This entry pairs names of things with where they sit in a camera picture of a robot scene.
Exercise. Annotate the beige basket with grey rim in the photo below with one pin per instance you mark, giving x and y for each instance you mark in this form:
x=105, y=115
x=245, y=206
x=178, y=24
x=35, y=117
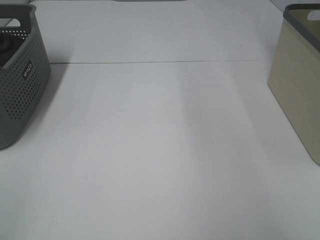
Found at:
x=294, y=77

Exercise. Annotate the grey perforated plastic basket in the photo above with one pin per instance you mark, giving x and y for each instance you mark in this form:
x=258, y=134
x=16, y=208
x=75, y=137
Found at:
x=24, y=70

